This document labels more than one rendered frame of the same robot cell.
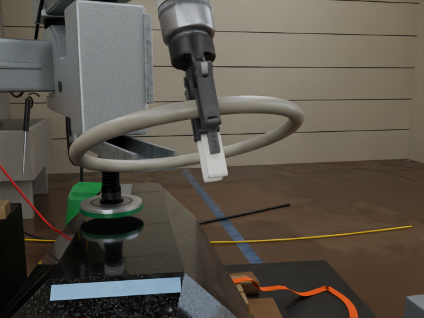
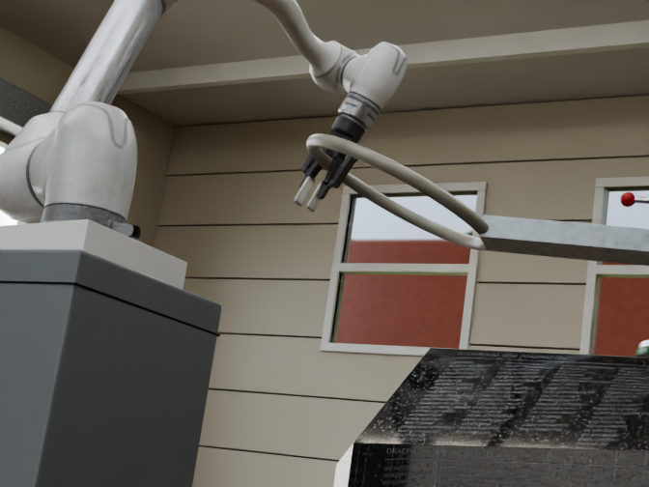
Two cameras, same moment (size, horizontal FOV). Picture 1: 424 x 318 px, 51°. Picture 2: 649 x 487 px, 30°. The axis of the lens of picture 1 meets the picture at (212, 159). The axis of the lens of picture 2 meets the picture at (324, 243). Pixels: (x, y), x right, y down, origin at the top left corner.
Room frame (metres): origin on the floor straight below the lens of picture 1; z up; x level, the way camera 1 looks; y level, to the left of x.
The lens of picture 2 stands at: (2.71, -1.93, 0.41)
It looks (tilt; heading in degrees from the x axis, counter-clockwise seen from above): 13 degrees up; 135
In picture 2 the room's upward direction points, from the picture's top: 8 degrees clockwise
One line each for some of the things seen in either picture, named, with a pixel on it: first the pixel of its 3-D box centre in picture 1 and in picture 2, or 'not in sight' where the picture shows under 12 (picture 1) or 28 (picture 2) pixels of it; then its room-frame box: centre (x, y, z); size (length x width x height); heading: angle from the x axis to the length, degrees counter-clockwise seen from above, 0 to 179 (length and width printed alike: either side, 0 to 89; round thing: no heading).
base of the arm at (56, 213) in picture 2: not in sight; (91, 230); (0.85, -0.70, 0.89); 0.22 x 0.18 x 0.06; 13
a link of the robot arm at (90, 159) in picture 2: not in sight; (91, 161); (0.81, -0.70, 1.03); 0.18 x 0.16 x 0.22; 178
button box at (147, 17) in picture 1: (144, 59); not in sight; (1.50, 0.22, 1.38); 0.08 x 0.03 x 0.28; 28
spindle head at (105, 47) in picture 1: (100, 75); not in sight; (1.58, 0.39, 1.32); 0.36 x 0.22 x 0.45; 28
